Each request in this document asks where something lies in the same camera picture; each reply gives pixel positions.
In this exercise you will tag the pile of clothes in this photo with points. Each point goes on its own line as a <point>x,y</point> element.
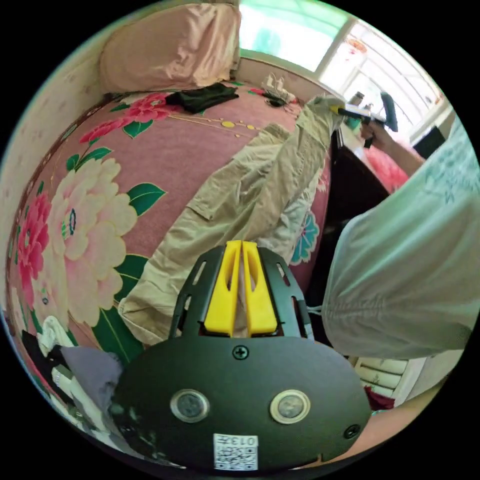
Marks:
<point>75,371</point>

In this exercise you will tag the pink pillow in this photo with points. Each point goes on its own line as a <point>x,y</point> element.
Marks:
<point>168,48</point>

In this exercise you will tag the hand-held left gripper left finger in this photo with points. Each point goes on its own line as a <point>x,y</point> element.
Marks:
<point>221,300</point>

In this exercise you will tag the window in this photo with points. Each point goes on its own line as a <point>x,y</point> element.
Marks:
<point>300,33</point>

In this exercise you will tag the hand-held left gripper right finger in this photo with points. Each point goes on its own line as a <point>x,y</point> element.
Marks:
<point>260,303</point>

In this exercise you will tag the light yellow shirt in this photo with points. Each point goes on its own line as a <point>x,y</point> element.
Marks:
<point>232,195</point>

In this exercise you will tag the person's body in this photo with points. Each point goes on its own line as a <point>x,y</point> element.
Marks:
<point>405,262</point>

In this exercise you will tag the person's right hand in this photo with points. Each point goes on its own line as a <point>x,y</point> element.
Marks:
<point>378,137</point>

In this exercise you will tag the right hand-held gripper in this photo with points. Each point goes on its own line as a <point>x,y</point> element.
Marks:
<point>365,117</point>

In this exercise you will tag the person's left forearm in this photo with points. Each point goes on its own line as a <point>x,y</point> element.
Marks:
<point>405,423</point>

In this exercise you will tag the white cupboard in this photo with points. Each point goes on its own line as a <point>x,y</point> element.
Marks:
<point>382,375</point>

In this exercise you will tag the black garment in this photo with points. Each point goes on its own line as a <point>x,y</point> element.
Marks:
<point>202,96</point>

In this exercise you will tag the person's right forearm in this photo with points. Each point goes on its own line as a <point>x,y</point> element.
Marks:
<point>405,155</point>

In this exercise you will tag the bed with pink floral sheet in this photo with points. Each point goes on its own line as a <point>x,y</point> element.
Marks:
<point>157,150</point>

